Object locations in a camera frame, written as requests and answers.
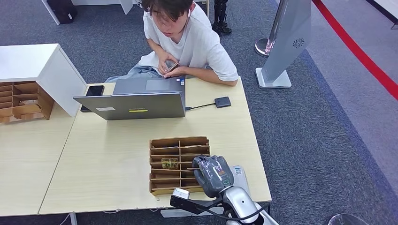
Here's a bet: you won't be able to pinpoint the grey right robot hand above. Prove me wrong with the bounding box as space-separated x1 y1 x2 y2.
191 155 235 199

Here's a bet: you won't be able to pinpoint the person's left hand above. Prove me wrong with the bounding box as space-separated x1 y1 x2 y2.
165 66 188 78

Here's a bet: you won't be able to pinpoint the person's right hand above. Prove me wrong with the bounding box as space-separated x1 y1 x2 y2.
157 51 179 76

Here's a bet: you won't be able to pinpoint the person's stack of cards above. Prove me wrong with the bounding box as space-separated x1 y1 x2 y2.
165 60 180 74

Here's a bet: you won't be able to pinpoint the white ID card reader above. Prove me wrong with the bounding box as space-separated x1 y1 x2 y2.
229 165 251 195

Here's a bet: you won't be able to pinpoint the person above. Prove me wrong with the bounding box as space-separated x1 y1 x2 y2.
104 0 239 87

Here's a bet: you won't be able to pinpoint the wooden card slot rack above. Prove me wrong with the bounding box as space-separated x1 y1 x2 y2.
149 136 211 196

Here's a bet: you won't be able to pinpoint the small black square reader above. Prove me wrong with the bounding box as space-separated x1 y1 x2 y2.
214 96 232 109

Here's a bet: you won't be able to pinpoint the grey laptop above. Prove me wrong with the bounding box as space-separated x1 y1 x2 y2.
72 76 186 121

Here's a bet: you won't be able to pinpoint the black robot legs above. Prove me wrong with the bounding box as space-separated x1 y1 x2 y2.
211 0 233 35

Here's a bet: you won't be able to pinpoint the black smartphone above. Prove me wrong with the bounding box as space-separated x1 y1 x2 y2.
80 85 105 113

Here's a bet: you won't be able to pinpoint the black box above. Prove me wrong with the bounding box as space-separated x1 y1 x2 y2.
46 0 78 24

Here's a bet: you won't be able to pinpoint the grey kiosk stand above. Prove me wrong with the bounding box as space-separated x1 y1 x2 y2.
255 0 312 90

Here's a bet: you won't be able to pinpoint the white cabinet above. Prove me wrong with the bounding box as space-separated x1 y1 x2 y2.
0 43 88 118

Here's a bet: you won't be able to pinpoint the clear round dome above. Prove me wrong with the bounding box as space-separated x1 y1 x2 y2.
327 213 371 225

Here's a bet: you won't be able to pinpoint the wooden pigeonhole organizer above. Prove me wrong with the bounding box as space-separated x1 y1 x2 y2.
0 81 55 124

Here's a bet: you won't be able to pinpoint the white desk with black edge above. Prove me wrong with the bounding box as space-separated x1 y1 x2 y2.
365 0 398 23

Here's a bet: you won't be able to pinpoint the black reader cable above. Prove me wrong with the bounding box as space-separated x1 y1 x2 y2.
185 103 216 112

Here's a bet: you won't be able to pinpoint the white under-desk bracket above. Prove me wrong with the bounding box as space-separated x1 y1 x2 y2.
160 207 225 218

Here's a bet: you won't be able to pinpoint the chrome stanchion post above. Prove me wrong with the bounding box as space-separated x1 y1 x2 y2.
254 0 289 58

